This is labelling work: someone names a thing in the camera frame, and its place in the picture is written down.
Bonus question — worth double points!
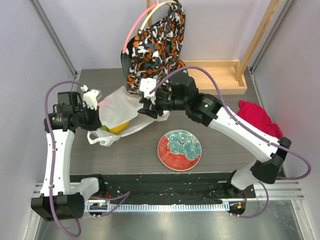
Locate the yellow fake mango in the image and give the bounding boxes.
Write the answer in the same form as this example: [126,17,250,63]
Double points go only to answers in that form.
[108,121,130,134]

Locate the camouflage patterned garment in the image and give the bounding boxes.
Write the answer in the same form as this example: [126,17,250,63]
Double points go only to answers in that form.
[120,0,186,94]

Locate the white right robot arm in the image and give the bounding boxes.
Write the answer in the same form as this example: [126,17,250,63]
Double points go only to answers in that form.
[138,72,292,198]

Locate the pink and cream hanger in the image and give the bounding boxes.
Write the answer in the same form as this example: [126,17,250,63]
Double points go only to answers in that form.
[121,0,178,54]

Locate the wooden clothes rack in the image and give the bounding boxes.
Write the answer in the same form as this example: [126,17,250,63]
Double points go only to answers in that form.
[146,0,282,95]

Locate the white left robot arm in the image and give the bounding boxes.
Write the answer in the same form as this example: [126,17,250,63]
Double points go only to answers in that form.
[30,89,107,222]

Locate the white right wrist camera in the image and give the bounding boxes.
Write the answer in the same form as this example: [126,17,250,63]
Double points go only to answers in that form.
[138,78,157,105]

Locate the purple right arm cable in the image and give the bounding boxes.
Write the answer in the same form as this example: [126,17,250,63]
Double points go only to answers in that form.
[149,65,312,218]

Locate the white slotted cable duct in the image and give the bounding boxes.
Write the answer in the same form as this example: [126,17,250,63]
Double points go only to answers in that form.
[84,202,230,213]

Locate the red cloth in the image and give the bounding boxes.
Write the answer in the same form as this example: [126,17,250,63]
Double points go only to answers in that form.
[237,100,283,140]

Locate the translucent white plastic bag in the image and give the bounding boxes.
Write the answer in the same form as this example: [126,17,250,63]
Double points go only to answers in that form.
[87,86,170,147]

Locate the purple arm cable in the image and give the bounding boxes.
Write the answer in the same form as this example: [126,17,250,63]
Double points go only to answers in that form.
[44,80,131,237]
[149,65,312,218]

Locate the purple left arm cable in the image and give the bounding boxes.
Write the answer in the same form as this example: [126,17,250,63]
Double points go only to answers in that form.
[44,80,131,237]

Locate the red and teal plate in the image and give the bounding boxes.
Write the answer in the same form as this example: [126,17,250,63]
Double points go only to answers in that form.
[157,129,202,172]

